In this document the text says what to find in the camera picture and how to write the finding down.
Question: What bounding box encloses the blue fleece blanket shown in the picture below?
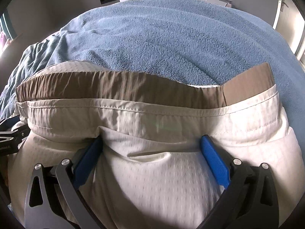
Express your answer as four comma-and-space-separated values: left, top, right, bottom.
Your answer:
1, 0, 304, 148

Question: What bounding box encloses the white puffer jacket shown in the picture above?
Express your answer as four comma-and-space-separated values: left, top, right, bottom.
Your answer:
8, 61, 304, 228

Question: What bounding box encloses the window with curtain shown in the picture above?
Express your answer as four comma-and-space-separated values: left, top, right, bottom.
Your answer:
1, 9, 17, 54

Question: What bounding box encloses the white door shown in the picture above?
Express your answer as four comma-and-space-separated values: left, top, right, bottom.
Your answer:
273, 0, 304, 60

